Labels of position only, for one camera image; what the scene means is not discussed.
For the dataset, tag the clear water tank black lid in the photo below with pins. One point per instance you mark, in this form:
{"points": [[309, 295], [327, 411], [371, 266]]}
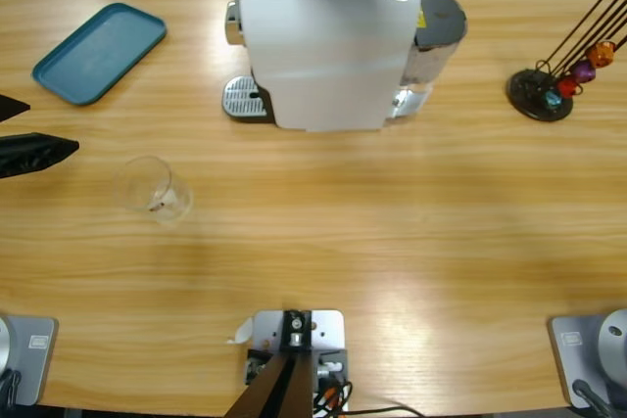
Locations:
{"points": [[441, 16]]}

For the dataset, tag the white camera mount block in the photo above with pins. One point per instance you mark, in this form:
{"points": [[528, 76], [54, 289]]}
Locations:
{"points": [[328, 330]]}

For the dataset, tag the orange coffee capsule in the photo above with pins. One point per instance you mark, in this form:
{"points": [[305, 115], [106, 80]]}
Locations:
{"points": [[601, 55]]}

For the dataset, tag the clear glass cup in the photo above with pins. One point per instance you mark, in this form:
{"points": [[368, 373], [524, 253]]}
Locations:
{"points": [[154, 190]]}

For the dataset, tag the black capsule holder with rods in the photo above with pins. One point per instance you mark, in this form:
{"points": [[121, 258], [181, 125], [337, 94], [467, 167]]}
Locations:
{"points": [[526, 90]]}

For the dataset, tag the yellow warning sticker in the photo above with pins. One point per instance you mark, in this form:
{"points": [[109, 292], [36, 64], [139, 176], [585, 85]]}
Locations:
{"points": [[420, 21]]}

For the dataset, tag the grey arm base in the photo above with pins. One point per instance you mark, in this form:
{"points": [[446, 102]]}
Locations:
{"points": [[597, 354], [32, 354]]}

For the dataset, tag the red coffee capsule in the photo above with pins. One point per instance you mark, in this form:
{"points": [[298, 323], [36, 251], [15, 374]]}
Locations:
{"points": [[569, 86]]}

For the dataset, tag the white capsule coffee machine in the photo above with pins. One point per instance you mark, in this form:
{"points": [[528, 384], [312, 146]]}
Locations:
{"points": [[323, 56]]}

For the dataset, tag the white paper tag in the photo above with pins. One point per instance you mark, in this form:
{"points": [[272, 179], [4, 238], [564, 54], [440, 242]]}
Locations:
{"points": [[242, 332]]}

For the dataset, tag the teal coffee capsule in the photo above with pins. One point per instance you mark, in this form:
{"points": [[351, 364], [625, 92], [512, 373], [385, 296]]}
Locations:
{"points": [[552, 100]]}

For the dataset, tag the dark camera post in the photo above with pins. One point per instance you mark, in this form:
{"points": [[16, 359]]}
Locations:
{"points": [[279, 388]]}

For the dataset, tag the purple coffee capsule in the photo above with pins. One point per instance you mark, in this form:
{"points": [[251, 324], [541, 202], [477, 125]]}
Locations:
{"points": [[584, 71]]}

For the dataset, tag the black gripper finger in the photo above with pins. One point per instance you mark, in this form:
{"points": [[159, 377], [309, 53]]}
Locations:
{"points": [[12, 108], [34, 153]]}

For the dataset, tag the teal plastic tray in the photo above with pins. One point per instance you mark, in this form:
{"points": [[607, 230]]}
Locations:
{"points": [[98, 56]]}

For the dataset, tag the black bracket with connectors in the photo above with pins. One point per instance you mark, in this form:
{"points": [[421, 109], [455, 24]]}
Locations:
{"points": [[338, 361]]}

